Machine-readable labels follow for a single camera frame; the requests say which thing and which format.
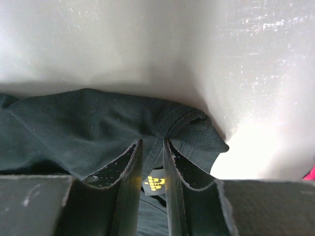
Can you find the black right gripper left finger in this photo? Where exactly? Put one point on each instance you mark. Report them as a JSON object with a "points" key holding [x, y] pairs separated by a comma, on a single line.
{"points": [[106, 202]]}

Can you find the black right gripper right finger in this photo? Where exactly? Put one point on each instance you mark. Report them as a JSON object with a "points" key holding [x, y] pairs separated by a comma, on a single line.
{"points": [[196, 204]]}

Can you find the black daisy print t shirt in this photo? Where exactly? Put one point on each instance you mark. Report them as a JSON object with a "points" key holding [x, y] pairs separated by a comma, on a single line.
{"points": [[47, 142]]}

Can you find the pink t shirt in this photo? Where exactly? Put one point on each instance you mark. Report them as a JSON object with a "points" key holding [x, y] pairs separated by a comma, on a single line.
{"points": [[310, 175]]}

